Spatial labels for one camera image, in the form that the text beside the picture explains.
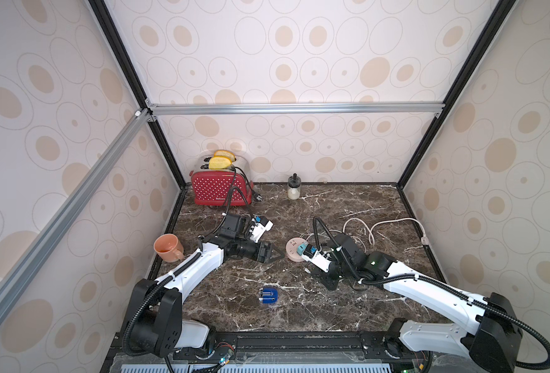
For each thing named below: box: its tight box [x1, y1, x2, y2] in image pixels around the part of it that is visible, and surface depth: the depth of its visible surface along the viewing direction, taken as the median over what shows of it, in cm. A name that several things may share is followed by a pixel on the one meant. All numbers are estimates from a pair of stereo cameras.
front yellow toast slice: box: [208, 155, 232, 170], surface depth 104 cm
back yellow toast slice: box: [212, 149, 237, 163], surface depth 108 cm
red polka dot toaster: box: [189, 169, 254, 206], surface depth 105 cm
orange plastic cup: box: [153, 233, 185, 263], surface depth 91 cm
